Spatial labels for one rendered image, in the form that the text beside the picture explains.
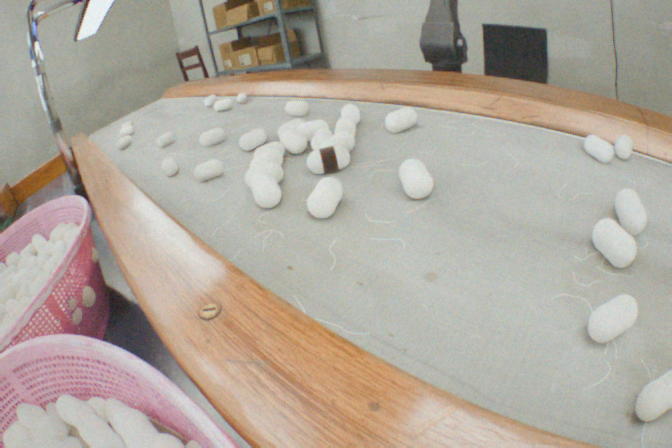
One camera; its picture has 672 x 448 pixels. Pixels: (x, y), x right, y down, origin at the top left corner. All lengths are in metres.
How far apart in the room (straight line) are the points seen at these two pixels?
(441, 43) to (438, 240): 0.49
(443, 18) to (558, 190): 0.47
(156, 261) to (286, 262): 0.08
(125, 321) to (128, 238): 0.11
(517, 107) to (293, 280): 0.30
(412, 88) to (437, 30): 0.24
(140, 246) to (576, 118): 0.40
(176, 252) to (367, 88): 0.35
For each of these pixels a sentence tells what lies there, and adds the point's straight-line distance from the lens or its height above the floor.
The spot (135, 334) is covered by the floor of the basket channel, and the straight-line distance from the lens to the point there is 0.31.
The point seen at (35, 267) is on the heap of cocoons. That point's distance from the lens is 0.39.
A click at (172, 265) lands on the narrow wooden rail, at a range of 0.19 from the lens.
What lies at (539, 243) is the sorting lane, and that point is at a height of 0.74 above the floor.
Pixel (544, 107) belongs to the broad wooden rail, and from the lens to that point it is 0.38.
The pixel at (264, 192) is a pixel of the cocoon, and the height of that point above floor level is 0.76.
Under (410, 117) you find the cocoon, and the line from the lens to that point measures 0.34.
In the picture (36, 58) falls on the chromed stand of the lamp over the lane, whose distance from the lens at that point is 0.69.
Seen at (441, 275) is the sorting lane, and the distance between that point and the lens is 0.17.
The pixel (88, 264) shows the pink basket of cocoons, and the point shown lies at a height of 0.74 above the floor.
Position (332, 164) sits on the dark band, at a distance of 0.27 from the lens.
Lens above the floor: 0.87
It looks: 31 degrees down
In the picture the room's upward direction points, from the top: 11 degrees counter-clockwise
